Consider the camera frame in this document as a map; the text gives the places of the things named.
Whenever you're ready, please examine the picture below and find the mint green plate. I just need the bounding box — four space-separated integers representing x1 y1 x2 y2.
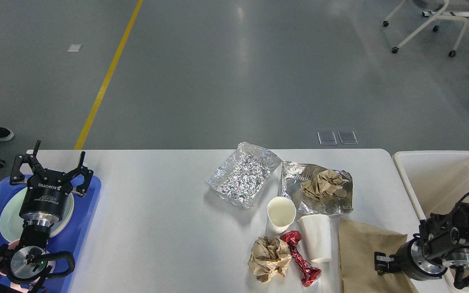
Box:
0 189 75 242

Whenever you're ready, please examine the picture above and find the red foil wrapper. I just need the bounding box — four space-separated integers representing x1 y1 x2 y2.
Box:
279 230 322 287

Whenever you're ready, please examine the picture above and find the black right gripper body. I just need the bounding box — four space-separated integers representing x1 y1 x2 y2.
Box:
393 239 448 281

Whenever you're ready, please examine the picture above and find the white paper cup inverted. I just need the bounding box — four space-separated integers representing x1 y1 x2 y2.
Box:
298 214 333 263

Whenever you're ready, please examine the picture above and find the crumpled brown paper ball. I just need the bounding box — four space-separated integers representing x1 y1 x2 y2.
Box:
248 237 292 283

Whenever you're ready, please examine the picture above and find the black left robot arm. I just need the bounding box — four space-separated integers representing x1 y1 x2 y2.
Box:
0 140 93 293

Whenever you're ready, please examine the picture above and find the crumpled foil tray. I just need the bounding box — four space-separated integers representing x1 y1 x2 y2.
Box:
206 142 282 209

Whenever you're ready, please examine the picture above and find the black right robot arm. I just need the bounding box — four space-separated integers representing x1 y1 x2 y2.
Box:
374 192 469 289

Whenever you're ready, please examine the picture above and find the white paper cup upright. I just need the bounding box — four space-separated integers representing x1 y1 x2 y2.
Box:
266 196 296 234

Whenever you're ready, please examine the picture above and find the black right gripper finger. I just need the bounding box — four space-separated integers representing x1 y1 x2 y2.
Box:
374 251 400 276

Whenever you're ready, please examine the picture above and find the brown paper bag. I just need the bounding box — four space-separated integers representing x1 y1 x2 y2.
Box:
338 218 417 293

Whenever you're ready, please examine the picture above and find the pink ribbed mug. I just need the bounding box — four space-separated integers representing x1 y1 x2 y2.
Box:
0 240 56 293

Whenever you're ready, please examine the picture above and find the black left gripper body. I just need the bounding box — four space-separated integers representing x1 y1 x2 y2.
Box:
19 176 73 223

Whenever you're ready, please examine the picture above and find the beige plastic bin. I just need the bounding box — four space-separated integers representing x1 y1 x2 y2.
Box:
392 151 469 293

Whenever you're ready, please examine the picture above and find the white rolling chair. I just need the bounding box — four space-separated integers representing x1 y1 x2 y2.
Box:
382 0 469 57

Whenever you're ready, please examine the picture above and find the flat foil sheet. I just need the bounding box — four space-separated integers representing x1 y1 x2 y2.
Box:
280 161 353 216

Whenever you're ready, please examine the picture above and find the brown paper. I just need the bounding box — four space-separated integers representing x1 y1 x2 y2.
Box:
301 169 350 201

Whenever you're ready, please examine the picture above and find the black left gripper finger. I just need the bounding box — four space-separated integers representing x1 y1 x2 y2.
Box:
57 151 94 197
9 140 46 186

